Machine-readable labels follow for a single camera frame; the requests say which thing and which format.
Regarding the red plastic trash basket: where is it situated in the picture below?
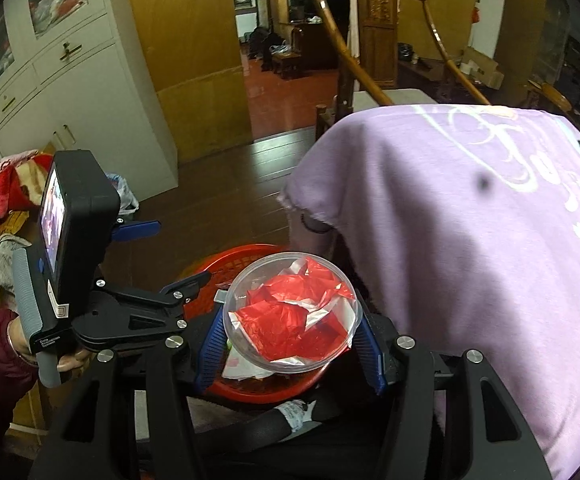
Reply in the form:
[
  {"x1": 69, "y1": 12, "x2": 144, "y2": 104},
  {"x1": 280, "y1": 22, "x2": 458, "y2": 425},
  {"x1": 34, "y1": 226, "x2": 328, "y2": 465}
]
[{"x1": 183, "y1": 244, "x2": 361, "y2": 404}]

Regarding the purple printed tablecloth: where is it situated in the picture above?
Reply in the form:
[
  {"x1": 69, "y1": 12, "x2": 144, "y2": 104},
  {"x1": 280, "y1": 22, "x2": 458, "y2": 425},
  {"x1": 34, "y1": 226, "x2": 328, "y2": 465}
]
[{"x1": 279, "y1": 104, "x2": 580, "y2": 479}]

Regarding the person's left hand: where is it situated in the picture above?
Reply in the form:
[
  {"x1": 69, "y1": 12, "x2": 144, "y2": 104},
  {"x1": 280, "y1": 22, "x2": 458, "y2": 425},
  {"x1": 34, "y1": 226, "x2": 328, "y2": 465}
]
[{"x1": 6, "y1": 316, "x2": 94, "y2": 373}]

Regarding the grey glass-door cabinet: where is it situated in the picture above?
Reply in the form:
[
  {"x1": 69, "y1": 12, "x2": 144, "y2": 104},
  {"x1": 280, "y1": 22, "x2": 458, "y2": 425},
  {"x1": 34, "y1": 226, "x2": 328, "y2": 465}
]
[{"x1": 0, "y1": 0, "x2": 178, "y2": 200}]

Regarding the colourful floral blanket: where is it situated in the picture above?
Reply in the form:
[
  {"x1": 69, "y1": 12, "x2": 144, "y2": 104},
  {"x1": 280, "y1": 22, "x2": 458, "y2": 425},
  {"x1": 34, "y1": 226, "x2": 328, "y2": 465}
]
[{"x1": 0, "y1": 151, "x2": 53, "y2": 309}]

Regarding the clear cup with red wrapper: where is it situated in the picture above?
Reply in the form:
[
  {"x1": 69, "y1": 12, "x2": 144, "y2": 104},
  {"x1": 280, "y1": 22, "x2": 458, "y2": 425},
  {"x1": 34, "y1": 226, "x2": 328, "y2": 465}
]
[{"x1": 223, "y1": 252, "x2": 363, "y2": 375}]

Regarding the floral white tissue pack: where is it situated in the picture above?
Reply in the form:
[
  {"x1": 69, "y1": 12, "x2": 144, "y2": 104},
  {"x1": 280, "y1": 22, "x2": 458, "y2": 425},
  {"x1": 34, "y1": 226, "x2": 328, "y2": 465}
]
[{"x1": 221, "y1": 342, "x2": 273, "y2": 382}]

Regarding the wooden round-back armchair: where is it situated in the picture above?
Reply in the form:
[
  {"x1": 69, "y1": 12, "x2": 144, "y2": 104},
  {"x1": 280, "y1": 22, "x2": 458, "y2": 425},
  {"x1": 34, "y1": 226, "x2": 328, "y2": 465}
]
[{"x1": 314, "y1": 0, "x2": 490, "y2": 139}]

